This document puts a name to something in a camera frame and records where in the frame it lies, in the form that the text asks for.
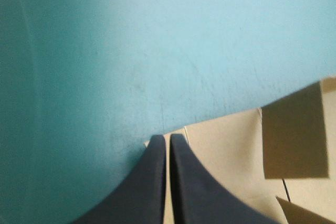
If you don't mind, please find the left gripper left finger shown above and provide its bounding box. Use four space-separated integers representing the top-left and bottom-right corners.
70 134 167 224

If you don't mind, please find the brown cardboard box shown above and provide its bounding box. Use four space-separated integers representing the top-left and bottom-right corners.
143 74 336 224

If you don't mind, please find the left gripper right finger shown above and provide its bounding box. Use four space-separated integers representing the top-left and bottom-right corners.
170 133 269 224

